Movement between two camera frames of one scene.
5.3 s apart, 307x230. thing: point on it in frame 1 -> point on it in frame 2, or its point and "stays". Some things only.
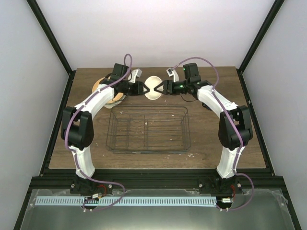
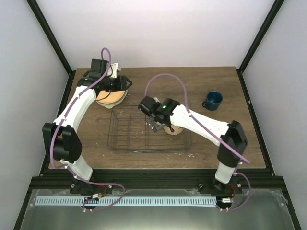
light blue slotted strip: [80, 201] stays
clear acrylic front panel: [253, 209] stays
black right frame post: [257, 41] stays
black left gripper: [137, 90] -> [121, 84]
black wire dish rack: [148, 130] stays
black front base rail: [156, 178] stays
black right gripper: [167, 84] -> [155, 126]
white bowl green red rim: [111, 105] stays
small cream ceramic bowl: [151, 82] -> [177, 129]
